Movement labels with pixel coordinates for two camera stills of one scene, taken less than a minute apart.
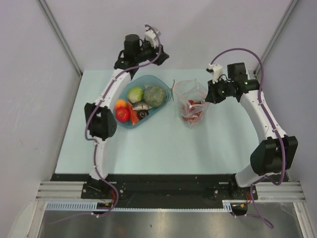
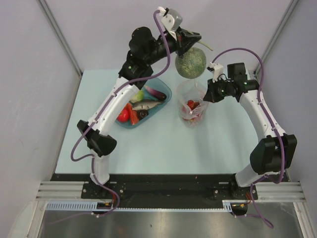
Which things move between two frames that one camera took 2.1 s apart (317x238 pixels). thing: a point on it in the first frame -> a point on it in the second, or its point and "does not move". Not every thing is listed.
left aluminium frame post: [61, 35] does not move
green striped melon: [154, 95] -> [192, 64]
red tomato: [122, 114] does not move
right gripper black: [212, 96] does not move
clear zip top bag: [192, 106] does not move
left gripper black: [162, 57] -> [184, 39]
